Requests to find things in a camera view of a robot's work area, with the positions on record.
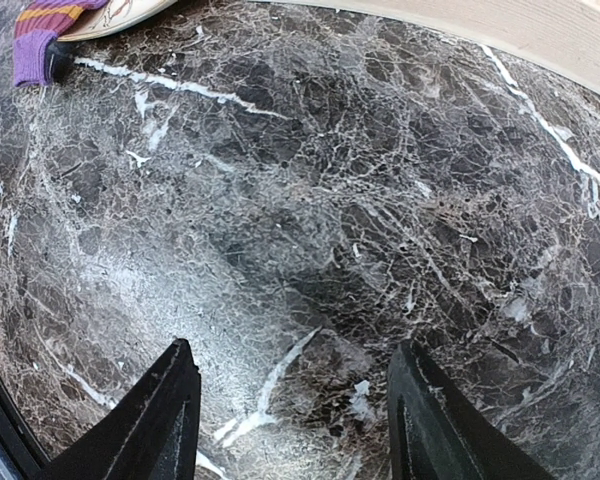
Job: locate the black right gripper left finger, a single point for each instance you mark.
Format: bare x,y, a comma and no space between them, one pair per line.
152,433

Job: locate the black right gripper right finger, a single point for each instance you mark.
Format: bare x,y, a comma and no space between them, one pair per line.
436,433

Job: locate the round beige plate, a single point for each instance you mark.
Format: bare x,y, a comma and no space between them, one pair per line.
114,17

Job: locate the purple maroon striped sock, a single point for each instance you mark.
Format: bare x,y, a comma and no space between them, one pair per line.
36,28

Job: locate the black front rail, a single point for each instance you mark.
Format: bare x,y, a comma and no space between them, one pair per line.
21,454

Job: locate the wooden compartment tray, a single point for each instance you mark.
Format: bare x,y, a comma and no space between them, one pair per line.
560,35

